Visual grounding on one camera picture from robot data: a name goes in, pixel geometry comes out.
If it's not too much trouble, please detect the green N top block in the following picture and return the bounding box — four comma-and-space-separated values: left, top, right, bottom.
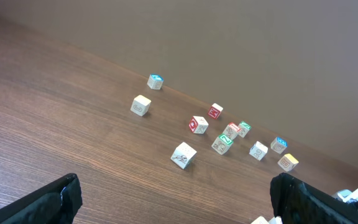
238, 121, 251, 138

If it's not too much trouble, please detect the plain block number 2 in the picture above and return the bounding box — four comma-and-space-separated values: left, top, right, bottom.
249, 141, 268, 161

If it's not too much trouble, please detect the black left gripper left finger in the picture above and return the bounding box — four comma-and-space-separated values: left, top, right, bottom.
0, 173, 83, 224

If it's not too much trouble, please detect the blue top block right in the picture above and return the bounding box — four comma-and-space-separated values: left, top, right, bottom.
270, 137, 288, 154

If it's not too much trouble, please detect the yellow top block right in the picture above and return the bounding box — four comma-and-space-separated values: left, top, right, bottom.
278, 154, 299, 172

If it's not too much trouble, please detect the red Q side block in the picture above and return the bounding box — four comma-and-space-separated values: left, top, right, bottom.
189, 116, 209, 134

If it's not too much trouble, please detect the red I top block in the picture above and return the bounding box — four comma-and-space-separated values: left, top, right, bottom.
223, 123, 241, 140

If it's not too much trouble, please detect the red sided block top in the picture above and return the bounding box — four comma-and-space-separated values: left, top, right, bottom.
208, 103, 223, 119

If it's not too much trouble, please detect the yellow block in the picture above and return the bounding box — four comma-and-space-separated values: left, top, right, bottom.
131, 95, 151, 116
278, 154, 299, 172

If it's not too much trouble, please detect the block with green side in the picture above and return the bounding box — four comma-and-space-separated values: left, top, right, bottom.
171, 142, 197, 169

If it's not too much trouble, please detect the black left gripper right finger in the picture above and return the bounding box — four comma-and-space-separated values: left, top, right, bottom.
270, 173, 358, 224

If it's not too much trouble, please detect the green Z top block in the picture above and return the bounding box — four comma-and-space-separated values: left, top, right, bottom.
211, 134, 233, 155

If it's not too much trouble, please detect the blue block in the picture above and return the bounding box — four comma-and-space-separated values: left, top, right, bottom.
270, 137, 288, 154
147, 73, 164, 90

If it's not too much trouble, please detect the blue top block far left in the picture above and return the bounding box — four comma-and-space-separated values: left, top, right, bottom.
147, 73, 164, 90

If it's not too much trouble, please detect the yellow top block left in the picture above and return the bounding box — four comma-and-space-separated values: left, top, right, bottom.
131, 95, 151, 116

